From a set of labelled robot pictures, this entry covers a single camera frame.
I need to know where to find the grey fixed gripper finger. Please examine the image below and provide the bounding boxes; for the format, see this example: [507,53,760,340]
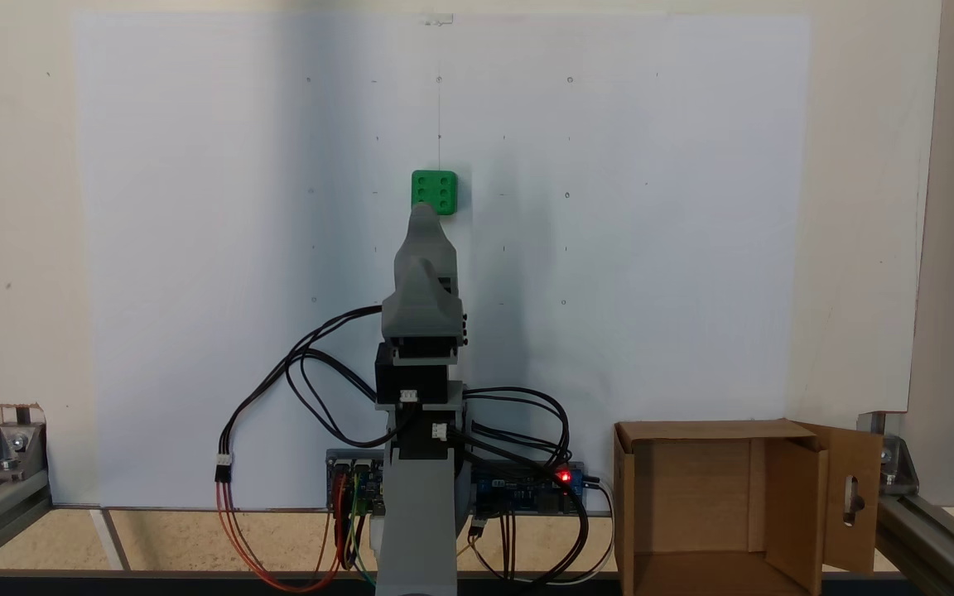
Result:
[394,201,458,286]

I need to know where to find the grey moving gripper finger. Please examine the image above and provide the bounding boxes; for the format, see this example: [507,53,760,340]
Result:
[416,255,455,297]

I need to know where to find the green die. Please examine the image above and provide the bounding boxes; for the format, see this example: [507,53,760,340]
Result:
[411,170,459,217]

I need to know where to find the small controller board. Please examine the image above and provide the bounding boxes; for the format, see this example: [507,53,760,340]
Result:
[325,449,387,512]

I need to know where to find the blue circuit board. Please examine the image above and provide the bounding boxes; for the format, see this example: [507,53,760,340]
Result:
[470,460,587,517]

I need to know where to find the large white paper sheet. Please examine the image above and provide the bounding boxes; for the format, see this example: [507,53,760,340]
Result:
[71,12,813,510]

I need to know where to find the open cardboard box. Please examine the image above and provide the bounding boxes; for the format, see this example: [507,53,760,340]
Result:
[614,419,885,596]

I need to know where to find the black servo cable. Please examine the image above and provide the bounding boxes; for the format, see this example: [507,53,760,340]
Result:
[285,348,412,448]
[448,385,575,473]

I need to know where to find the coloured jumper wires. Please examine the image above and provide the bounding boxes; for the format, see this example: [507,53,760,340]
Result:
[324,476,378,590]

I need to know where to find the black cable with white connector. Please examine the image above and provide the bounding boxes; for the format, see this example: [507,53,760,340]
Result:
[214,305,384,485]

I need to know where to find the red and orange wires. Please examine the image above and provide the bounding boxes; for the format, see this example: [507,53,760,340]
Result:
[214,480,345,594]

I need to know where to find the black power cable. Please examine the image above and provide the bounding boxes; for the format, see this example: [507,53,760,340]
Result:
[477,472,592,585]

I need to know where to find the metal corner bracket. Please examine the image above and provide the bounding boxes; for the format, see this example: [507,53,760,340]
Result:
[858,411,921,497]
[0,422,49,483]

